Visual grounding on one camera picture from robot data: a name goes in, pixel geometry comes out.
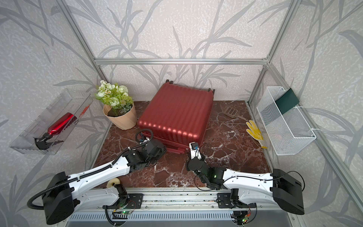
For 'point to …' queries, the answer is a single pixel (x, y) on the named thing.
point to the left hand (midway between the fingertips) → (166, 149)
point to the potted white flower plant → (119, 109)
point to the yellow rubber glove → (255, 134)
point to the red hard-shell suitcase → (177, 116)
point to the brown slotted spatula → (233, 112)
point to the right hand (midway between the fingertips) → (186, 153)
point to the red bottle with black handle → (44, 142)
